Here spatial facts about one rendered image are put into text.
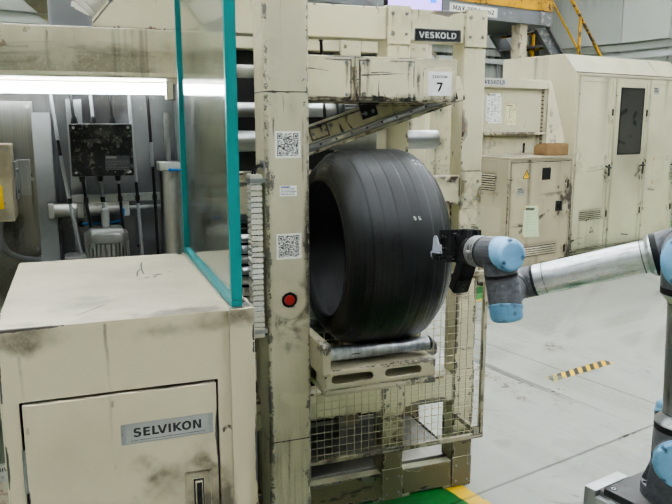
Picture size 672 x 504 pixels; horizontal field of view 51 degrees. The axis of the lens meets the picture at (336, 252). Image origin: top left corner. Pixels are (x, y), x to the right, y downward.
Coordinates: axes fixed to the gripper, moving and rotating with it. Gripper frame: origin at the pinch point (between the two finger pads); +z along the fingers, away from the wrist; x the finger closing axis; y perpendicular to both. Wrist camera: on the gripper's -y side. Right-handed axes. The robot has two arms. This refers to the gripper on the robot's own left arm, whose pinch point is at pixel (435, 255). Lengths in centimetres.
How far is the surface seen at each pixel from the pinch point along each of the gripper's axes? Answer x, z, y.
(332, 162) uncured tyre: 17.3, 30.8, 26.5
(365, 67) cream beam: -2, 49, 58
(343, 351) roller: 17.0, 25.9, -29.0
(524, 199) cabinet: -302, 392, 17
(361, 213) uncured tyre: 15.8, 12.6, 11.4
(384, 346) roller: 3.9, 25.9, -28.7
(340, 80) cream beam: 7, 50, 54
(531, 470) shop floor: -102, 101, -109
